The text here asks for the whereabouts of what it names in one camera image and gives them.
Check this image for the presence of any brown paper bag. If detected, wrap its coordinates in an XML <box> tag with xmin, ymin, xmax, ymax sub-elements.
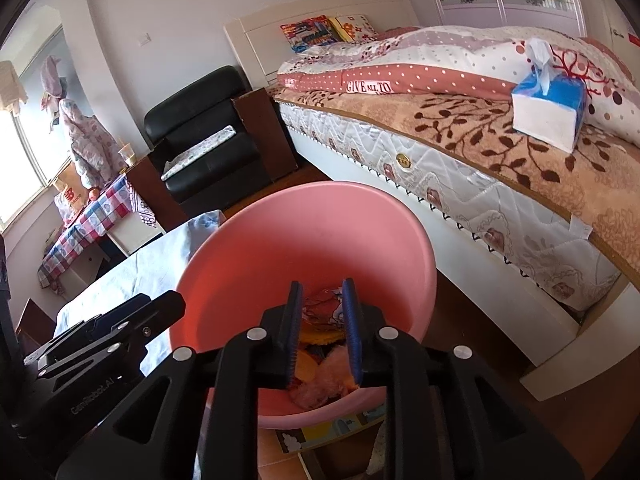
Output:
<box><xmin>54</xmin><ymin>165</ymin><xmax>88</xmax><ymax>216</ymax></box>

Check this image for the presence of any checkered tablecloth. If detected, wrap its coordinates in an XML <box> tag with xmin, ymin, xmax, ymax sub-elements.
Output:
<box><xmin>37</xmin><ymin>175</ymin><xmax>136</xmax><ymax>296</ymax></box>

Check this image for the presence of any colourful printed pillow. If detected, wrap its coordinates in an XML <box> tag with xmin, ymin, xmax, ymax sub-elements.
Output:
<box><xmin>280</xmin><ymin>16</ymin><xmax>341</xmax><ymax>54</ymax></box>

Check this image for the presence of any quilted white mattress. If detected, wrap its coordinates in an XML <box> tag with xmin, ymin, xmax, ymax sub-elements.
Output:
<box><xmin>277</xmin><ymin>97</ymin><xmax>623</xmax><ymax>311</ymax></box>

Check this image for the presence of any printed cardboard box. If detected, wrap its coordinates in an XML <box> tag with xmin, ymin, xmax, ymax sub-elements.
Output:
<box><xmin>272</xmin><ymin>400</ymin><xmax>388</xmax><ymax>480</ymax></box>

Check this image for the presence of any white cabinet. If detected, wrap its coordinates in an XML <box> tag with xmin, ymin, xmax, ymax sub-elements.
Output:
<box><xmin>60</xmin><ymin>247</ymin><xmax>108</xmax><ymax>301</ymax></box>
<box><xmin>107</xmin><ymin>210</ymin><xmax>166</xmax><ymax>258</ymax></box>

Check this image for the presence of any window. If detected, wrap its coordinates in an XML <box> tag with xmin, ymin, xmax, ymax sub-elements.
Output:
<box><xmin>0</xmin><ymin>25</ymin><xmax>73</xmax><ymax>231</ymax></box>

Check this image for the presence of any dark wooden side table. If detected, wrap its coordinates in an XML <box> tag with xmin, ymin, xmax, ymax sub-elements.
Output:
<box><xmin>232</xmin><ymin>87</ymin><xmax>299</xmax><ymax>183</ymax></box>
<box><xmin>125</xmin><ymin>142</ymin><xmax>183</xmax><ymax>218</ymax></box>

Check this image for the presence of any floral seat cushion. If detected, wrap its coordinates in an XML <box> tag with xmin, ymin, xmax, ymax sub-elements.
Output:
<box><xmin>161</xmin><ymin>125</ymin><xmax>236</xmax><ymax>181</ymax></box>

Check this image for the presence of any hanging floral padded jacket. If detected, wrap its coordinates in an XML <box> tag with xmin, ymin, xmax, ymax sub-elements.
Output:
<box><xmin>59</xmin><ymin>97</ymin><xmax>126</xmax><ymax>191</ymax></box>

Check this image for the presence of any white patterned cloth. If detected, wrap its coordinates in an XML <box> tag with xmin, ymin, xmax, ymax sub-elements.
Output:
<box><xmin>127</xmin><ymin>180</ymin><xmax>166</xmax><ymax>233</ymax></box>

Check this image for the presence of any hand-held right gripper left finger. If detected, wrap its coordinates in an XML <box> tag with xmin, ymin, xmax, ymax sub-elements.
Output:
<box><xmin>56</xmin><ymin>281</ymin><xmax>305</xmax><ymax>480</ymax></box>

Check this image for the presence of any blue tissue pack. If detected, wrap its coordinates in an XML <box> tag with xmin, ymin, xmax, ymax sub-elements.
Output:
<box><xmin>511</xmin><ymin>37</ymin><xmax>588</xmax><ymax>153</ymax></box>

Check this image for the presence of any bed with patterned quilt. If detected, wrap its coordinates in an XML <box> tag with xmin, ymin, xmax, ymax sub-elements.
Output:
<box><xmin>223</xmin><ymin>0</ymin><xmax>640</xmax><ymax>401</ymax></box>

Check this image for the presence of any pink plastic basin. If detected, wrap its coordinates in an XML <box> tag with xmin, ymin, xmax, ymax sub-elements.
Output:
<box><xmin>169</xmin><ymin>181</ymin><xmax>438</xmax><ymax>431</ymax></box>

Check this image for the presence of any pink and white plastic bag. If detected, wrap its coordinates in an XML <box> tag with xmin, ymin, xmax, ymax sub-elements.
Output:
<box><xmin>290</xmin><ymin>345</ymin><xmax>361</xmax><ymax>408</ymax></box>

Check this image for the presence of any hanging cream knitted cardigan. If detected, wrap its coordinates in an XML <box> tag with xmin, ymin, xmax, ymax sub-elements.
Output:
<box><xmin>0</xmin><ymin>60</ymin><xmax>28</xmax><ymax>113</ymax></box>

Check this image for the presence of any dark wooden cabinet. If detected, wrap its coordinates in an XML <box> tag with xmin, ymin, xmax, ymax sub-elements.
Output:
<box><xmin>15</xmin><ymin>297</ymin><xmax>56</xmax><ymax>356</ymax></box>

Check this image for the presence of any pink polka dot quilt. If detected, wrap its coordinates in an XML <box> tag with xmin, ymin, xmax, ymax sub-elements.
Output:
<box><xmin>276</xmin><ymin>25</ymin><xmax>640</xmax><ymax>148</ymax></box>

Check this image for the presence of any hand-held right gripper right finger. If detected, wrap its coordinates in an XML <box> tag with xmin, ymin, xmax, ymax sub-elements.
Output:
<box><xmin>341</xmin><ymin>277</ymin><xmax>583</xmax><ymax>480</ymax></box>

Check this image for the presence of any yellow floral pillow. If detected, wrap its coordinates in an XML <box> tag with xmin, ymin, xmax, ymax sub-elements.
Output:
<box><xmin>327</xmin><ymin>14</ymin><xmax>378</xmax><ymax>43</ymax></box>

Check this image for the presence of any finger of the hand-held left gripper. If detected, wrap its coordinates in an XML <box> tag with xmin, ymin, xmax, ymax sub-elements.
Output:
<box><xmin>37</xmin><ymin>290</ymin><xmax>187</xmax><ymax>380</ymax></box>
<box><xmin>24</xmin><ymin>292</ymin><xmax>153</xmax><ymax>368</ymax></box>

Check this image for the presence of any hanging pink garment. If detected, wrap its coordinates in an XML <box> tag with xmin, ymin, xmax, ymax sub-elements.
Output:
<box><xmin>40</xmin><ymin>55</ymin><xmax>68</xmax><ymax>133</ymax></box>

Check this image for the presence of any printed wrapper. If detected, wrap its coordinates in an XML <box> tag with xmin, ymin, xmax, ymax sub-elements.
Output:
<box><xmin>302</xmin><ymin>285</ymin><xmax>346</xmax><ymax>333</ymax></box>

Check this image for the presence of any black leather armchair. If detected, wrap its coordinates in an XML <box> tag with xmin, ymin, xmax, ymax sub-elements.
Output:
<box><xmin>144</xmin><ymin>65</ymin><xmax>273</xmax><ymax>206</ymax></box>

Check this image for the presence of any brown leaf pattern blanket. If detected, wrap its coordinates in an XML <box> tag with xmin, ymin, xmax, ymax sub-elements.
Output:
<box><xmin>267</xmin><ymin>82</ymin><xmax>640</xmax><ymax>281</ymax></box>

